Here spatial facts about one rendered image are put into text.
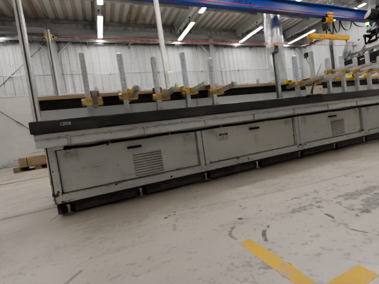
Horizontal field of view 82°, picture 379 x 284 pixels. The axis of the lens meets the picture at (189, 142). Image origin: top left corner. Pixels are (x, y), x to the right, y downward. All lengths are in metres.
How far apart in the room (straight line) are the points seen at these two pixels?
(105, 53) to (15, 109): 3.57
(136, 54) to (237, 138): 7.77
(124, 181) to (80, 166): 0.35
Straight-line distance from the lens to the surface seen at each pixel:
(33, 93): 1.72
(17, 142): 9.17
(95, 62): 9.31
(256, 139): 2.46
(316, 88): 2.78
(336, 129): 3.44
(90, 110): 1.67
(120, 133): 1.68
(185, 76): 1.85
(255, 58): 12.13
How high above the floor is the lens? 0.51
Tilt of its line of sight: 3 degrees down
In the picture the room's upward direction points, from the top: 8 degrees counter-clockwise
